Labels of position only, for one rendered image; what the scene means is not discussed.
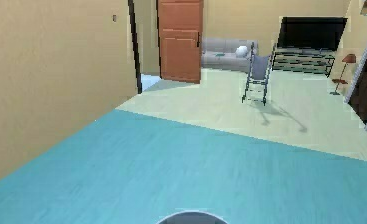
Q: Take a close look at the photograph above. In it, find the grey round robot base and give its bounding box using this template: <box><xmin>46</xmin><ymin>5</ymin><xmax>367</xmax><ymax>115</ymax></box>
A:
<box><xmin>155</xmin><ymin>210</ymin><xmax>229</xmax><ymax>224</ymax></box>

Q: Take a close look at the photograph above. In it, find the grey folding chair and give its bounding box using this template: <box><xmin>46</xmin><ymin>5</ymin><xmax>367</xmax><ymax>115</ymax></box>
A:
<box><xmin>241</xmin><ymin>41</ymin><xmax>278</xmax><ymax>107</ymax></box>

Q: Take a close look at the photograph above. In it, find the grey sofa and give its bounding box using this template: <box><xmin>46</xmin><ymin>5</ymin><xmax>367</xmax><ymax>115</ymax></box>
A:
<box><xmin>200</xmin><ymin>36</ymin><xmax>260</xmax><ymax>73</ymax></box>

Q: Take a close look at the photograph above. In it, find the orange wooden room door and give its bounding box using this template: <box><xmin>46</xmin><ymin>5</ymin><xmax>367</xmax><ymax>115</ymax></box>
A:
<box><xmin>156</xmin><ymin>0</ymin><xmax>205</xmax><ymax>84</ymax></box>

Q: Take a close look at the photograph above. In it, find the white round cushion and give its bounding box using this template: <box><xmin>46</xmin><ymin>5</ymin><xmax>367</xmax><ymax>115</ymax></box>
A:
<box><xmin>235</xmin><ymin>45</ymin><xmax>249</xmax><ymax>58</ymax></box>

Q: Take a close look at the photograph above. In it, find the black slatted television stand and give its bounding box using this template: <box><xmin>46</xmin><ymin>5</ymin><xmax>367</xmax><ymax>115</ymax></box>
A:
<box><xmin>271</xmin><ymin>46</ymin><xmax>336</xmax><ymax>78</ymax></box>

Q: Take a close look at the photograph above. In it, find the black television set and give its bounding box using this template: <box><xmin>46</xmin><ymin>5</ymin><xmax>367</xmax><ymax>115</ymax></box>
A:
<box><xmin>277</xmin><ymin>16</ymin><xmax>349</xmax><ymax>52</ymax></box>

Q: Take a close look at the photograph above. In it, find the red floor lamp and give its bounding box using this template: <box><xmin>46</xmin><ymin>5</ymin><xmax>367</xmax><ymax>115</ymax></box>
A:
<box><xmin>329</xmin><ymin>53</ymin><xmax>357</xmax><ymax>96</ymax></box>

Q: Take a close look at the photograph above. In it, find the dark brown room door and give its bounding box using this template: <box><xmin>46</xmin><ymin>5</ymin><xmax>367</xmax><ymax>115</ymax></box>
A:
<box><xmin>344</xmin><ymin>28</ymin><xmax>367</xmax><ymax>133</ymax></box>

